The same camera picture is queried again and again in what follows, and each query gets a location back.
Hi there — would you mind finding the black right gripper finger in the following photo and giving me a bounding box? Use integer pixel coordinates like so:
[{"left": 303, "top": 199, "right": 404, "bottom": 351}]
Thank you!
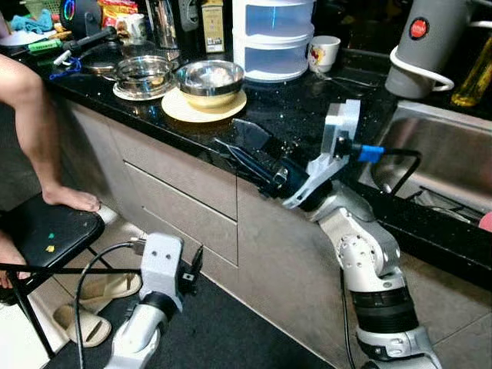
[
  {"left": 211, "top": 137, "right": 271, "bottom": 191},
  {"left": 232, "top": 118, "right": 274, "bottom": 158}
]

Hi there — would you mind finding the large steel bowl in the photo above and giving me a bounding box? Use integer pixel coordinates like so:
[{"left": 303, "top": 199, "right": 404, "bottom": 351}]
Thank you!
[{"left": 175, "top": 60, "right": 246, "bottom": 109}]

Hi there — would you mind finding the black floor mat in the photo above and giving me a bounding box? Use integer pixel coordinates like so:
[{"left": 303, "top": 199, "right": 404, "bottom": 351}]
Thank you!
[{"left": 42, "top": 273, "right": 335, "bottom": 369}]

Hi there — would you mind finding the beige slipper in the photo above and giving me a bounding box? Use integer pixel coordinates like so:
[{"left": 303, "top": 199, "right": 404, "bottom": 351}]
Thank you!
[
  {"left": 52, "top": 304, "right": 113, "bottom": 348},
  {"left": 79, "top": 273, "right": 144, "bottom": 302}
]

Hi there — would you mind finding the white printed cup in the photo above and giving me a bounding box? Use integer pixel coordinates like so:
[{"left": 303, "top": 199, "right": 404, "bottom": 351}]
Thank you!
[{"left": 307, "top": 35, "right": 342, "bottom": 75}]

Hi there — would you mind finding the brown labelled box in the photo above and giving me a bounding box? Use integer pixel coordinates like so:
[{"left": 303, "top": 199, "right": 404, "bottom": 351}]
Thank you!
[{"left": 201, "top": 0, "right": 226, "bottom": 54}]

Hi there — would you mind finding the small steel bowl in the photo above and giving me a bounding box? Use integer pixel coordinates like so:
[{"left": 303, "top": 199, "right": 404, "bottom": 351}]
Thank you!
[{"left": 115, "top": 55, "right": 175, "bottom": 95}]

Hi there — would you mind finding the white saucer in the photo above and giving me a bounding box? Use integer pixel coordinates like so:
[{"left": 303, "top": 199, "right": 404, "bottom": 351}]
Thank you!
[{"left": 112, "top": 77, "right": 179, "bottom": 101}]

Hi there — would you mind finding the steel jug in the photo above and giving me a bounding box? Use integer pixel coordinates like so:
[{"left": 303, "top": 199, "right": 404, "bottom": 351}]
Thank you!
[{"left": 145, "top": 0, "right": 180, "bottom": 50}]

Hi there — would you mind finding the black folding chair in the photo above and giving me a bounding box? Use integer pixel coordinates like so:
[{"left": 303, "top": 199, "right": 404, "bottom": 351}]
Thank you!
[{"left": 0, "top": 194, "right": 147, "bottom": 361}]

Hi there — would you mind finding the white printed mug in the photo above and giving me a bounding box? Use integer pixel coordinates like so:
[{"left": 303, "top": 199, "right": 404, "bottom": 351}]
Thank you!
[{"left": 115, "top": 13, "right": 148, "bottom": 43}]

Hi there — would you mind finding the stainless steel sink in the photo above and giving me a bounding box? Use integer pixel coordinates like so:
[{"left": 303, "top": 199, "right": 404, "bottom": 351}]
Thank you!
[{"left": 360, "top": 100, "right": 492, "bottom": 225}]

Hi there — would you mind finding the bare human leg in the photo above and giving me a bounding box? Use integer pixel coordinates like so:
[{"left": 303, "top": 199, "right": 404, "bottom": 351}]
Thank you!
[
  {"left": 0, "top": 54, "right": 101, "bottom": 213},
  {"left": 0, "top": 229, "right": 30, "bottom": 290}
]

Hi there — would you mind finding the grey electric kettle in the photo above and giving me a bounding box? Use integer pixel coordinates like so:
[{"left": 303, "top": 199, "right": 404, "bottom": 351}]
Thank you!
[{"left": 384, "top": 0, "right": 471, "bottom": 100}]

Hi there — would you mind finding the red yellow snack bag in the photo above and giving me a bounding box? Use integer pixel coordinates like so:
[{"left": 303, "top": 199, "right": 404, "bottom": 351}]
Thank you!
[{"left": 98, "top": 0, "right": 141, "bottom": 24}]

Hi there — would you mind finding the yellow oil bottle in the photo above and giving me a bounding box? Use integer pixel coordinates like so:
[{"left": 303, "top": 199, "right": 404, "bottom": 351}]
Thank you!
[{"left": 450, "top": 35, "right": 492, "bottom": 108}]

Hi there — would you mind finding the round black speaker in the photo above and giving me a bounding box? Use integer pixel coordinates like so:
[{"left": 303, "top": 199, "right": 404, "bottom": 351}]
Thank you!
[{"left": 60, "top": 0, "right": 102, "bottom": 35}]

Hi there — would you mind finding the green plastic stick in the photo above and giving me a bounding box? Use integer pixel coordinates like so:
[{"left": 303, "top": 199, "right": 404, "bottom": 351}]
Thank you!
[{"left": 28, "top": 38, "right": 64, "bottom": 54}]

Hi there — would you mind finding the teal cloth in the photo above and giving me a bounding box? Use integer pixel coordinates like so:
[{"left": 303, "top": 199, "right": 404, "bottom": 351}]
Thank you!
[{"left": 11, "top": 8, "right": 55, "bottom": 34}]

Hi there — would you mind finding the white dish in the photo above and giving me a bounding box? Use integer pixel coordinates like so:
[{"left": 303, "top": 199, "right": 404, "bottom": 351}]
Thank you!
[{"left": 0, "top": 29, "right": 51, "bottom": 48}]

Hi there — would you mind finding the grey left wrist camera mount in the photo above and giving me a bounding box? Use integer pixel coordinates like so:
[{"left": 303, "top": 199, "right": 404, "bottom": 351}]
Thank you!
[{"left": 138, "top": 233, "right": 185, "bottom": 308}]

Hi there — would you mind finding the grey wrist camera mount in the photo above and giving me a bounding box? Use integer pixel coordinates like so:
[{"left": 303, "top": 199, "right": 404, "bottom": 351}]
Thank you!
[
  {"left": 138, "top": 233, "right": 185, "bottom": 308},
  {"left": 282, "top": 100, "right": 362, "bottom": 210}
]

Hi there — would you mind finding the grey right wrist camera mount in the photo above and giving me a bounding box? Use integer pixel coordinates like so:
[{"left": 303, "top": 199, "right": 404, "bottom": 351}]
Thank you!
[{"left": 282, "top": 100, "right": 362, "bottom": 210}]

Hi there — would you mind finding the black cable with blue plug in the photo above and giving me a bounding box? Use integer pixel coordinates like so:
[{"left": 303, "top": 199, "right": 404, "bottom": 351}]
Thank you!
[{"left": 350, "top": 142, "right": 424, "bottom": 198}]

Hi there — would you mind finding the white kettle cord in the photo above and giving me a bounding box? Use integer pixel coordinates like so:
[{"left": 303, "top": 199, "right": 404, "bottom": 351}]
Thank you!
[{"left": 389, "top": 45, "right": 456, "bottom": 93}]

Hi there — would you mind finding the black handled utensil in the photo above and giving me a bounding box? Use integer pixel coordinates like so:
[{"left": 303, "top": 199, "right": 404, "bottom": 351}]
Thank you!
[{"left": 52, "top": 25, "right": 118, "bottom": 66}]

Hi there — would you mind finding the blue cord loop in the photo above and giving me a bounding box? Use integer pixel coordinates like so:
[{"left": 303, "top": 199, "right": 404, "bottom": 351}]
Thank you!
[{"left": 48, "top": 58, "right": 83, "bottom": 81}]

